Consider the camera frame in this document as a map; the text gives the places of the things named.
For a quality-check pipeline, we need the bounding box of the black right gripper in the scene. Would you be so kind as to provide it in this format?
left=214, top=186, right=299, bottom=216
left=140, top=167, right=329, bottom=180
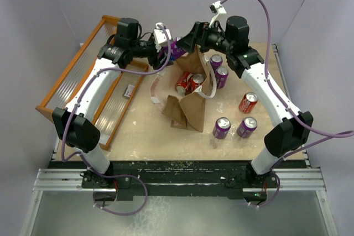
left=176, top=20, right=233, bottom=55

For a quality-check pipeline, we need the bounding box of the purple soda can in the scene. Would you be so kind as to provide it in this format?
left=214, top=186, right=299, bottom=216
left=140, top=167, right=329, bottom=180
left=159, top=37, right=186, bottom=61
left=215, top=66, right=228, bottom=89
left=210, top=54, right=223, bottom=71
left=237, top=117, right=257, bottom=138
left=212, top=117, right=231, bottom=139

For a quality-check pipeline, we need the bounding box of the red cola can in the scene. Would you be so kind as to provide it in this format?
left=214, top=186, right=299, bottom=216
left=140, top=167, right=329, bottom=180
left=189, top=74, right=205, bottom=92
left=175, top=72, right=192, bottom=95
left=238, top=92, right=258, bottom=113

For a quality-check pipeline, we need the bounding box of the brown canvas tote bag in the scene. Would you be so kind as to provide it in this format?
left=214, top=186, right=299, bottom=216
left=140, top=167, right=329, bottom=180
left=150, top=45, right=212, bottom=132

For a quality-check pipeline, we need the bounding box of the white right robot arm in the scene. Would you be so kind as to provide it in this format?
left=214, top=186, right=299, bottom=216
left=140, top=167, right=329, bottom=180
left=176, top=15, right=314, bottom=187

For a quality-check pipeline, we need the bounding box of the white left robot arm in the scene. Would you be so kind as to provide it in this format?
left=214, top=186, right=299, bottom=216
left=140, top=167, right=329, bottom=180
left=52, top=18, right=173, bottom=187

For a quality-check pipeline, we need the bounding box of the small brown packet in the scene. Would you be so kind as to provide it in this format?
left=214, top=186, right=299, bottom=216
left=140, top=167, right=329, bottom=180
left=123, top=84, right=135, bottom=99

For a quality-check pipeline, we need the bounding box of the orange wooden framed tray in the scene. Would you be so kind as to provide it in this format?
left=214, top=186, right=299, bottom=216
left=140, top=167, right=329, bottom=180
left=35, top=15, right=143, bottom=150

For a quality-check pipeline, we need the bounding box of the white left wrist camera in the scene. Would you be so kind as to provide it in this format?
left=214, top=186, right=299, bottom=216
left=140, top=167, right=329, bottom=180
left=153, top=22, right=173, bottom=51

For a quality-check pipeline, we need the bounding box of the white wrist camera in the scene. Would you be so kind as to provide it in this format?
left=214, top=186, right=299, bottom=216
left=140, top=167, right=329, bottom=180
left=153, top=22, right=173, bottom=51
left=209, top=1, right=227, bottom=28

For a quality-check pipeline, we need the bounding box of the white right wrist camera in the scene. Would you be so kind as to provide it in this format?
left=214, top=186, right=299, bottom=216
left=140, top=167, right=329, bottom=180
left=209, top=1, right=227, bottom=28

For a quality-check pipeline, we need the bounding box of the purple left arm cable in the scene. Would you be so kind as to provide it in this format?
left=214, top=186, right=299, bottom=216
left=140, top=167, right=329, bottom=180
left=60, top=24, right=174, bottom=216

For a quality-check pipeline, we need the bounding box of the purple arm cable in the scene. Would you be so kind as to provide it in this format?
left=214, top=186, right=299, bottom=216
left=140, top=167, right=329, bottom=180
left=60, top=24, right=174, bottom=216
left=220, top=0, right=354, bottom=209

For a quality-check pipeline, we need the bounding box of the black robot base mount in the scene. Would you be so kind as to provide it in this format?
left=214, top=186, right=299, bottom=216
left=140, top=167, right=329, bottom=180
left=48, top=160, right=306, bottom=201

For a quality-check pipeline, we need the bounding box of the aluminium front rail frame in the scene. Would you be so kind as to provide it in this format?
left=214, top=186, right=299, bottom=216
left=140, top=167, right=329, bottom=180
left=21, top=167, right=337, bottom=235

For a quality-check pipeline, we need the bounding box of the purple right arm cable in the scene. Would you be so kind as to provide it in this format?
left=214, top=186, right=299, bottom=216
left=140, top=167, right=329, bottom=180
left=220, top=0, right=354, bottom=209

